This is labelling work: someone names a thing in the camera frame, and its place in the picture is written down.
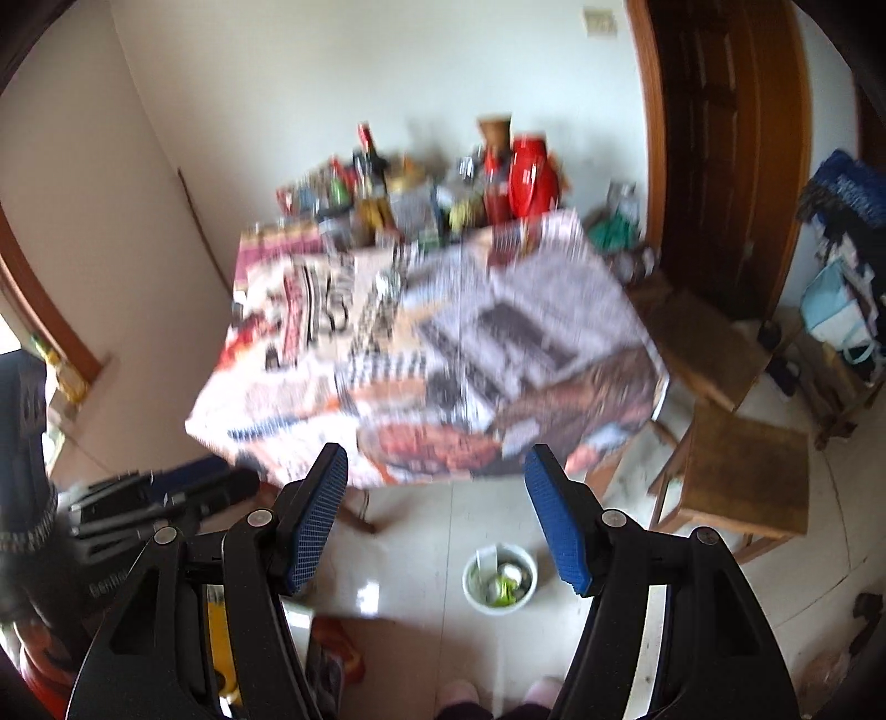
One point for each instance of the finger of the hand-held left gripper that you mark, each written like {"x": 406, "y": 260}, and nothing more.
{"x": 221, "y": 488}
{"x": 194, "y": 471}

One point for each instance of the shiny glass jar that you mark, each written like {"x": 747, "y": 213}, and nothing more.
{"x": 637, "y": 264}

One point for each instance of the green snack packet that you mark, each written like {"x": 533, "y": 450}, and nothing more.
{"x": 504, "y": 595}

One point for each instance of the silver metal item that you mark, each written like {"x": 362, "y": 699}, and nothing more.
{"x": 468, "y": 169}

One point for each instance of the narrow wooden doorway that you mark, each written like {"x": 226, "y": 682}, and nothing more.
{"x": 872, "y": 111}

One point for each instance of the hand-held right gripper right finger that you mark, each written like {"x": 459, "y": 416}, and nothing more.
{"x": 561, "y": 519}

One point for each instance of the person's dark trousers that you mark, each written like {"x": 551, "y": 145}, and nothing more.
{"x": 484, "y": 712}

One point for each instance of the low wooden rack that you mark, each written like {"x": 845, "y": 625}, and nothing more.
{"x": 830, "y": 394}

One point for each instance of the clear snack packet red edge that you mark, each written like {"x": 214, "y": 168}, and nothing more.
{"x": 304, "y": 196}

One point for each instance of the green custard apple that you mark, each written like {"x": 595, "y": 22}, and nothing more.
{"x": 467, "y": 214}

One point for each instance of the red sauce bottle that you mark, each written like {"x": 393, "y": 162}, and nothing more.
{"x": 497, "y": 194}

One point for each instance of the red thermos flask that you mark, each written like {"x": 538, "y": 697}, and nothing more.
{"x": 533, "y": 176}

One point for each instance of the green plastic bag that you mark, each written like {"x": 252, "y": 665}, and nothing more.
{"x": 614, "y": 235}

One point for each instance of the light blue bag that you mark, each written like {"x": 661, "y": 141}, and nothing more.
{"x": 834, "y": 311}

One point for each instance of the brown clay vase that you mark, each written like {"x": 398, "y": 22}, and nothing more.
{"x": 495, "y": 135}

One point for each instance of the white grey box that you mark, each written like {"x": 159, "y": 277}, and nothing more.
{"x": 297, "y": 623}

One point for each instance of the brown window frame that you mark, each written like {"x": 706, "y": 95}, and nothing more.
{"x": 41, "y": 311}

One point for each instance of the white round bin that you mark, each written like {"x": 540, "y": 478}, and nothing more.
{"x": 474, "y": 599}

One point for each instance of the wooden stool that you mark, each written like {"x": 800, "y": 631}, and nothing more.
{"x": 699, "y": 346}
{"x": 747, "y": 471}

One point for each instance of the clear jar with gold lid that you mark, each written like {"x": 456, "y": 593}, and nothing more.
{"x": 413, "y": 211}

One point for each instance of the blue knit cloth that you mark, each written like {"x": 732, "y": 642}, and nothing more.
{"x": 844, "y": 187}

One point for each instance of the dark shoes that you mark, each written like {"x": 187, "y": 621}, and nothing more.
{"x": 779, "y": 363}

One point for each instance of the dark wine bottle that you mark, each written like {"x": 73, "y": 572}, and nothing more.
{"x": 370, "y": 156}

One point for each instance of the bottle with yellow label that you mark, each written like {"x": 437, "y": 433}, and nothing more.
{"x": 377, "y": 208}

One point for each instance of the beige light switch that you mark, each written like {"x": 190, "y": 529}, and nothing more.
{"x": 599, "y": 21}

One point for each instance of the glass jar with metal lid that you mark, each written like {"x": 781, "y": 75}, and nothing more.
{"x": 623, "y": 201}

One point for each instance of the pink patterned bag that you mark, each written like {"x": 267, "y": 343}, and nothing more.
{"x": 277, "y": 249}

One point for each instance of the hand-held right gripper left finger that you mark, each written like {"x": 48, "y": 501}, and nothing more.
{"x": 318, "y": 512}

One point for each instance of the red plastic bag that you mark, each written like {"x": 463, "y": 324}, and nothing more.
{"x": 339, "y": 644}

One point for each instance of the yellow oil bottle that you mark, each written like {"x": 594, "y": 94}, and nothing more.
{"x": 62, "y": 370}

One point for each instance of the dark wooden door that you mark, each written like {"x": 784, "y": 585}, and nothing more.
{"x": 727, "y": 152}

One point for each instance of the green cap bottle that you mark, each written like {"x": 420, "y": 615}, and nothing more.
{"x": 341, "y": 190}

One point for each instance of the black clothing pile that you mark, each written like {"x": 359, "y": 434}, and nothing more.
{"x": 865, "y": 242}

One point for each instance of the yellow item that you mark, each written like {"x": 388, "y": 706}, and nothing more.
{"x": 223, "y": 651}

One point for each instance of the table with printed newspaper cloth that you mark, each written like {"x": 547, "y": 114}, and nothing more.
{"x": 429, "y": 346}

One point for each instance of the clear jar with black lid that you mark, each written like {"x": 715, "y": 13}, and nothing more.
{"x": 338, "y": 232}

